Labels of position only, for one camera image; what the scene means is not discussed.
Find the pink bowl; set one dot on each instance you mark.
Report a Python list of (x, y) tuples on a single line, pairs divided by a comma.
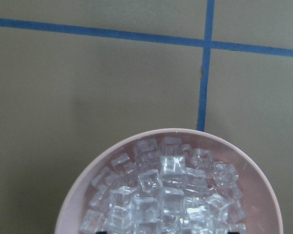
[(263, 215)]

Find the clear ice cubes pile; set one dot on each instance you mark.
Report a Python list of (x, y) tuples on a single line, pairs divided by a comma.
[(167, 187)]

